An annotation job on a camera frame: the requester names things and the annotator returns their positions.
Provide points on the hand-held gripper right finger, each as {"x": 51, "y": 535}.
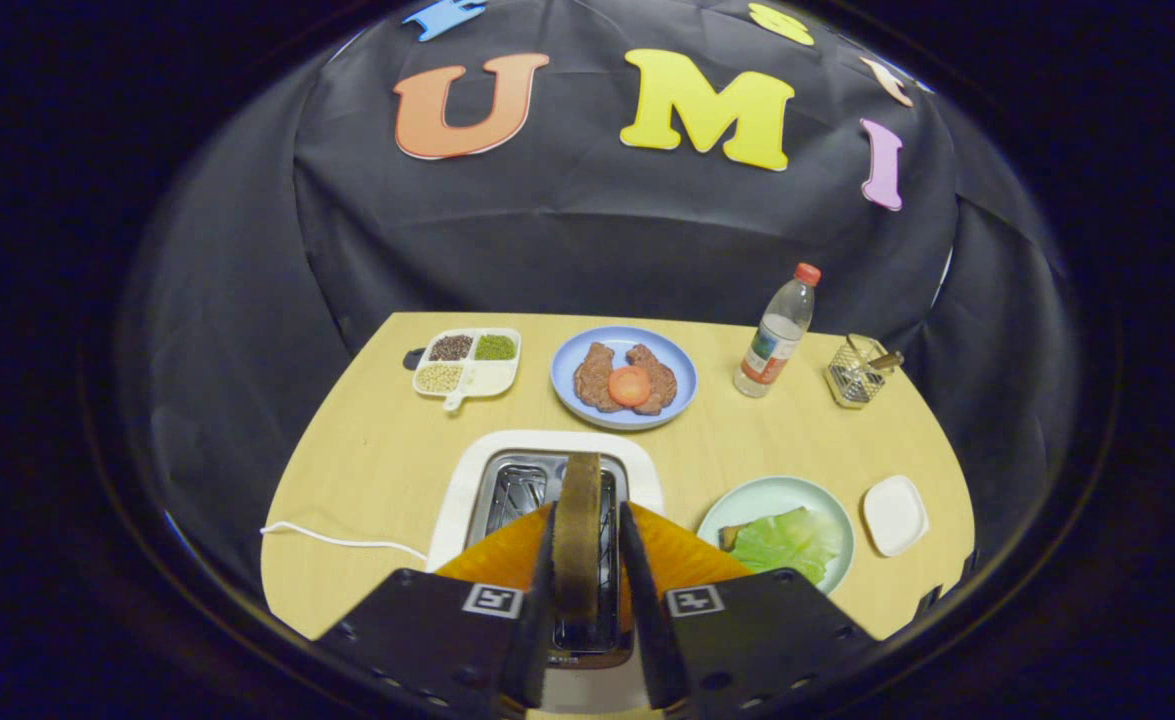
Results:
{"x": 652, "y": 620}

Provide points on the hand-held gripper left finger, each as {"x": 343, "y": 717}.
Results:
{"x": 537, "y": 620}

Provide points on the round brown bread slice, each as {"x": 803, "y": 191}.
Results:
{"x": 577, "y": 540}

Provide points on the green lettuce leaf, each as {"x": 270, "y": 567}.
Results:
{"x": 782, "y": 545}

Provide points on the white toaster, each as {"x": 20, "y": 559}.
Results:
{"x": 457, "y": 500}

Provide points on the pale green plate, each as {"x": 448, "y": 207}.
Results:
{"x": 767, "y": 490}

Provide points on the red tomato slice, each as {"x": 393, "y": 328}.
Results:
{"x": 630, "y": 387}

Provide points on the brown meat patty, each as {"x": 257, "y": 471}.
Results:
{"x": 662, "y": 385}
{"x": 592, "y": 380}

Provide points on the white sectioned dish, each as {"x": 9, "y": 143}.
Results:
{"x": 492, "y": 378}

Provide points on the pile of pale beans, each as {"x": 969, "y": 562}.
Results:
{"x": 438, "y": 377}

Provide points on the small white square plate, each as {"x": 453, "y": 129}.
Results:
{"x": 895, "y": 515}

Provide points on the pile of green beans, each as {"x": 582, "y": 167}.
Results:
{"x": 495, "y": 347}

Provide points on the pile of dark beans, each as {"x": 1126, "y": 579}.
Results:
{"x": 451, "y": 347}

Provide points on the blue plate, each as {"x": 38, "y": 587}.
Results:
{"x": 624, "y": 335}

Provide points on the black table grommet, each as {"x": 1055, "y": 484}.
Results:
{"x": 414, "y": 358}

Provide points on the clear red-capped water bottle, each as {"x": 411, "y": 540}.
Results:
{"x": 772, "y": 350}

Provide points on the metal utensil holder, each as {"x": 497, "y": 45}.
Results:
{"x": 852, "y": 385}

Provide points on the brown wooden chopstick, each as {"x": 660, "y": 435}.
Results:
{"x": 889, "y": 360}

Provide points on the black backdrop cloth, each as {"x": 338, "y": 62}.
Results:
{"x": 587, "y": 230}

